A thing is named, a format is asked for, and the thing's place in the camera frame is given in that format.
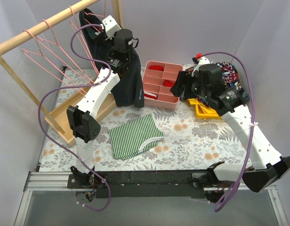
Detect pink wire hanger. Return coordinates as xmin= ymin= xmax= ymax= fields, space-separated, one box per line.
xmin=21 ymin=30 xmax=91 ymax=87
xmin=35 ymin=20 xmax=96 ymax=85
xmin=81 ymin=0 xmax=107 ymax=25
xmin=69 ymin=6 xmax=99 ymax=74

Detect dark navy shorts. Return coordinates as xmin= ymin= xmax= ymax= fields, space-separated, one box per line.
xmin=78 ymin=8 xmax=145 ymax=108

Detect green white striped shorts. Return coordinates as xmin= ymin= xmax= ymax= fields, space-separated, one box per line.
xmin=109 ymin=114 xmax=164 ymax=160

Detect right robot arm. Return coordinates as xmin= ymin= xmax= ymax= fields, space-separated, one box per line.
xmin=170 ymin=64 xmax=290 ymax=193

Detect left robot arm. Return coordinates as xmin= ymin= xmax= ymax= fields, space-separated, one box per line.
xmin=66 ymin=28 xmax=144 ymax=188

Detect colourful comic print shorts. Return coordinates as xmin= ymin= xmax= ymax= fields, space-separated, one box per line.
xmin=180 ymin=62 xmax=249 ymax=106

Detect red sock middle compartment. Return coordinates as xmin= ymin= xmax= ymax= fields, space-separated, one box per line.
xmin=163 ymin=80 xmax=175 ymax=87

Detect red sock compartment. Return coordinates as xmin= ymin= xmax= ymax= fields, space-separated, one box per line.
xmin=163 ymin=80 xmax=175 ymax=87
xmin=149 ymin=65 xmax=164 ymax=71

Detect pink divided organizer box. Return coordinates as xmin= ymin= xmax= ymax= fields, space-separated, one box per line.
xmin=142 ymin=61 xmax=183 ymax=110

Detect yellow plastic tray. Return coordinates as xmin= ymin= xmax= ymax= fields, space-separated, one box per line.
xmin=187 ymin=98 xmax=222 ymax=120

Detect red white striped sock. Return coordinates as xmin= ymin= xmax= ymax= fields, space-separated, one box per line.
xmin=144 ymin=91 xmax=157 ymax=100

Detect red sock top compartment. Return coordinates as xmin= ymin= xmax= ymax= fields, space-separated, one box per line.
xmin=149 ymin=65 xmax=164 ymax=71

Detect wooden clothes rack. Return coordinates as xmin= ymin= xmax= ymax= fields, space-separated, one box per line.
xmin=0 ymin=0 xmax=124 ymax=148

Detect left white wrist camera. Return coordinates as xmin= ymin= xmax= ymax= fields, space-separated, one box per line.
xmin=102 ymin=15 xmax=122 ymax=40

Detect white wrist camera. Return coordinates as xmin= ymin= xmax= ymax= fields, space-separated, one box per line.
xmin=102 ymin=15 xmax=122 ymax=40
xmin=191 ymin=53 xmax=211 ymax=77

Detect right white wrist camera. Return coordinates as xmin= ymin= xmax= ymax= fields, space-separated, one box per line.
xmin=191 ymin=53 xmax=211 ymax=77

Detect aluminium frame rail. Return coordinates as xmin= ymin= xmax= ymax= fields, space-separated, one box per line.
xmin=15 ymin=172 xmax=288 ymax=226

